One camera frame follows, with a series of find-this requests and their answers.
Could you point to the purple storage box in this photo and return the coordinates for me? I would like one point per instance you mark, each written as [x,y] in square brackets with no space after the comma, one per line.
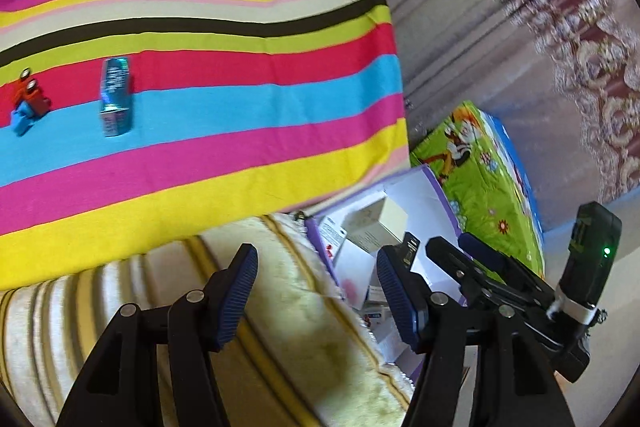
[425,197]

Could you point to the red toy car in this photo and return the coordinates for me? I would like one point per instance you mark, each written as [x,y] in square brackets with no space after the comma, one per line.
[30,97]

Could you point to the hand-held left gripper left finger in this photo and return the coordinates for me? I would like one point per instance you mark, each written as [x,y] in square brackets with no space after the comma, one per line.
[237,297]

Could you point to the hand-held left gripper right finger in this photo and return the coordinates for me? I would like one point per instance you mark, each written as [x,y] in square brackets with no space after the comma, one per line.
[400,302]

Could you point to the colourful striped cloth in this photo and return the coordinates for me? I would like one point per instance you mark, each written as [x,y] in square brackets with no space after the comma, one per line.
[225,32]

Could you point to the gold striped plush cushion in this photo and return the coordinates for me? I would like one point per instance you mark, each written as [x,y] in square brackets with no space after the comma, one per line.
[150,267]

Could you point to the mauve velvet fabric cover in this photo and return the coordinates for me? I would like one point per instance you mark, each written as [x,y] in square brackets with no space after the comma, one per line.
[475,7]

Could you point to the small blue-white box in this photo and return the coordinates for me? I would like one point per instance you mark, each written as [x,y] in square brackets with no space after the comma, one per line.
[377,314]

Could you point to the beige box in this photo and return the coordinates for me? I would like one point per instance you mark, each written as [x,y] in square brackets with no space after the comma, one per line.
[380,219]

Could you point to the teal patterned box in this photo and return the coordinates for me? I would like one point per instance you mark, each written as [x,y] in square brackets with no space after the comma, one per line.
[116,97]

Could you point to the white medicine box red mark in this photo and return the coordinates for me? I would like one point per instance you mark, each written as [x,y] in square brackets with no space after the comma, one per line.
[334,239]

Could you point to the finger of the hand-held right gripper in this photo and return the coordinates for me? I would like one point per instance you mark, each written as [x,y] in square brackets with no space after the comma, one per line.
[482,249]
[460,272]

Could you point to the green cartoon play mat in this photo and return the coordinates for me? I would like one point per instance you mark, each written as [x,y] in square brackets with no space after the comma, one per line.
[480,172]

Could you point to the large white box pink print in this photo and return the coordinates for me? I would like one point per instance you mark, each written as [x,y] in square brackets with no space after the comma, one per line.
[355,277]

